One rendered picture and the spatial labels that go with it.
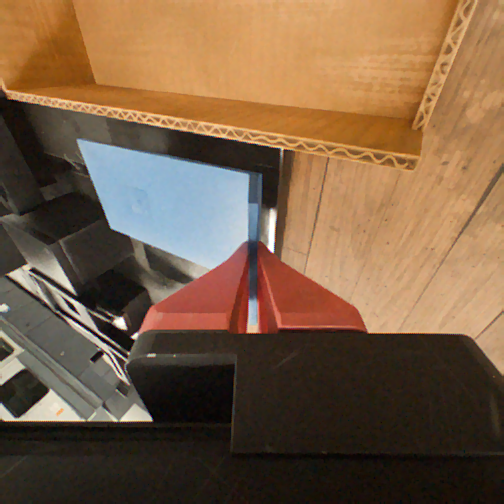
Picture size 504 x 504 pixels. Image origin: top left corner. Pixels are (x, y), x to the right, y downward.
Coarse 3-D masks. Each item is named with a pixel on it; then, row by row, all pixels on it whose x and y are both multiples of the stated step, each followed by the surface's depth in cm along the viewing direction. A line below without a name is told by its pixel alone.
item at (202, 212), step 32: (96, 160) 17; (128, 160) 15; (160, 160) 14; (192, 160) 13; (160, 192) 15; (192, 192) 14; (224, 192) 13; (256, 192) 10; (128, 224) 19; (160, 224) 17; (192, 224) 15; (224, 224) 14; (256, 224) 10; (192, 256) 17; (224, 256) 15; (256, 256) 11; (256, 288) 12; (256, 320) 13
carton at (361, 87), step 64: (0, 0) 15; (64, 0) 18; (128, 0) 16; (192, 0) 14; (256, 0) 13; (320, 0) 12; (384, 0) 11; (448, 0) 10; (0, 64) 16; (64, 64) 19; (128, 64) 19; (192, 64) 16; (256, 64) 14; (320, 64) 13; (384, 64) 12; (448, 64) 9; (192, 128) 11; (256, 128) 10; (320, 128) 10; (384, 128) 11
